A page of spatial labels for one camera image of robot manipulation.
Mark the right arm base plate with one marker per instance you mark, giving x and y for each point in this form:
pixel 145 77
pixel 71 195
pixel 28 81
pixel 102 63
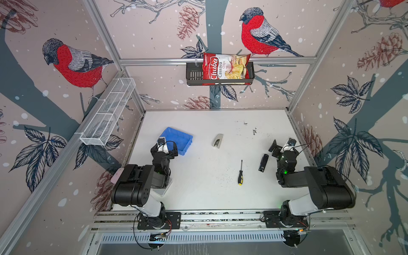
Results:
pixel 276 219

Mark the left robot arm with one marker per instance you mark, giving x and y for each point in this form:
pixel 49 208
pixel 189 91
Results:
pixel 133 187

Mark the black yellow screwdriver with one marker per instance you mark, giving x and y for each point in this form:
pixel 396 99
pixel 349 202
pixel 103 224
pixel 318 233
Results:
pixel 240 177

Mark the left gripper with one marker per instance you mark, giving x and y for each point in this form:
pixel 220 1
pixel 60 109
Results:
pixel 163 153

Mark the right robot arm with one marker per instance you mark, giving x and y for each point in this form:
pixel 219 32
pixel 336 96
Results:
pixel 327 189

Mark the black rectangular device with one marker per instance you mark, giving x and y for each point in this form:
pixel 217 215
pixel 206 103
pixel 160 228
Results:
pixel 263 163

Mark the white wire wall basket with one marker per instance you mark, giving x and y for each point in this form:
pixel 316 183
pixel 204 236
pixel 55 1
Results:
pixel 104 121

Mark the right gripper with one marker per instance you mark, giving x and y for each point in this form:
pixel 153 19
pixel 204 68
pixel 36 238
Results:
pixel 285 153

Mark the red cassava chips bag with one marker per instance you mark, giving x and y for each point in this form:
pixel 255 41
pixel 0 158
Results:
pixel 225 67

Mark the blue plastic bin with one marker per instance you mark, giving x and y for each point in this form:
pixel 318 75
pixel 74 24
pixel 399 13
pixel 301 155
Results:
pixel 181 139

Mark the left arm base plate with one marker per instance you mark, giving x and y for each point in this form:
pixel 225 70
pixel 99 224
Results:
pixel 167 221

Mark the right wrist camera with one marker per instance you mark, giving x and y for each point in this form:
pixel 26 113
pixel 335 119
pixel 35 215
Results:
pixel 291 142

